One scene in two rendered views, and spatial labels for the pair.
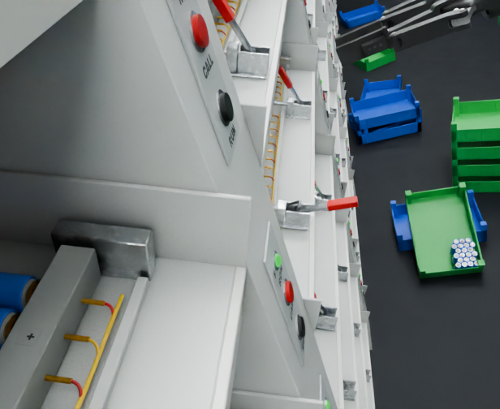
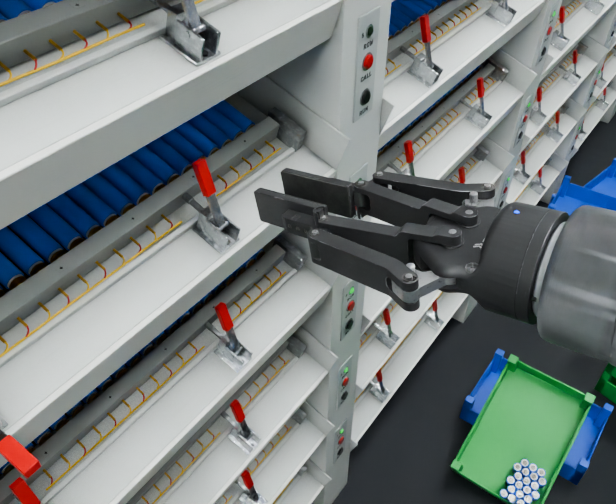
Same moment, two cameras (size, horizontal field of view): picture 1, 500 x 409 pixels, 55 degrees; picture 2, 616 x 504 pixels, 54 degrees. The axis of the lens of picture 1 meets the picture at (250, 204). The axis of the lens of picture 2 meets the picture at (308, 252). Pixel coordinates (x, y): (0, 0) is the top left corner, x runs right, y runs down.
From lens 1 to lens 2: 0.46 m
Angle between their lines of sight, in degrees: 16
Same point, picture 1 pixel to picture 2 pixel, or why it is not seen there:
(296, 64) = (315, 146)
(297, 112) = (209, 233)
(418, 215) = (510, 393)
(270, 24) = (65, 124)
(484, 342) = not seen: outside the picture
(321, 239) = (179, 408)
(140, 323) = not seen: outside the picture
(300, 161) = (118, 320)
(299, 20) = (334, 89)
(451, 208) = (558, 415)
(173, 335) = not seen: outside the picture
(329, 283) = (120, 482)
